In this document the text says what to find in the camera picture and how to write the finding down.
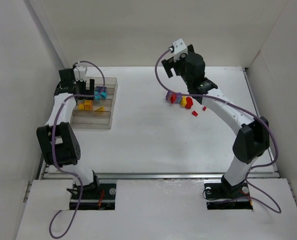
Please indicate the yellow orange patterned lego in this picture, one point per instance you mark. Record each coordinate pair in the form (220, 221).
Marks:
(88, 105)

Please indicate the small red lego piece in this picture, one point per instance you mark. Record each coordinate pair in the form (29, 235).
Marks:
(194, 113)

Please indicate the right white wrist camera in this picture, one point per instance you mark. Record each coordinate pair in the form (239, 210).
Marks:
(178, 49)

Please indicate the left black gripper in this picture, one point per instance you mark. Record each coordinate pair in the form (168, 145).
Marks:
(83, 82)

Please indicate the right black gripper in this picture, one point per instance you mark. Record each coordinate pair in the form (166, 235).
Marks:
(172, 64)

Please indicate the small yellow lego brick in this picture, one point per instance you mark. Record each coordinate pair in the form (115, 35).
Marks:
(81, 107)

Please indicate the teal square lego brick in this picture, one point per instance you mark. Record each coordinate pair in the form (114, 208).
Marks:
(103, 95)

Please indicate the clear compartment container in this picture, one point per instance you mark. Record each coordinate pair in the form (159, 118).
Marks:
(86, 119)

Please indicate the teal curved lego brick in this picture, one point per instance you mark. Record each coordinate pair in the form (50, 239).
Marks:
(97, 95)

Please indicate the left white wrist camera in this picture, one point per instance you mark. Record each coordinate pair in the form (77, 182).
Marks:
(80, 73)

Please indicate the yellow black striped lego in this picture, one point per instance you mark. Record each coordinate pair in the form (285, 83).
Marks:
(100, 109)

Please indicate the purple flower lego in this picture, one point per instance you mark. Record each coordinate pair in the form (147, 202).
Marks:
(168, 96)

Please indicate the purple round lego brick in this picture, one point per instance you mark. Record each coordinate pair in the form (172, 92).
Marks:
(178, 98)

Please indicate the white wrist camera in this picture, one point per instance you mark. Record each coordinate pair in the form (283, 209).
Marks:
(178, 49)
(80, 73)

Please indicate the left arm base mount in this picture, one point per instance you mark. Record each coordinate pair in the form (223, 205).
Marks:
(96, 196)

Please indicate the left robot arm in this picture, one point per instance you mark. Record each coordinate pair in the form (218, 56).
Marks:
(58, 143)

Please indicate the red rounded lego brick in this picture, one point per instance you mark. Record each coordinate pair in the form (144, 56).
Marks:
(189, 102)

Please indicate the aluminium front rail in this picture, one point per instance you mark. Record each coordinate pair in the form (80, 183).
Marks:
(162, 176)

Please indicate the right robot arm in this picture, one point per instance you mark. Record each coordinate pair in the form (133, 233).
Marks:
(252, 135)

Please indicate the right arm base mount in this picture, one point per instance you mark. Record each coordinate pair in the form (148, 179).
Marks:
(219, 199)

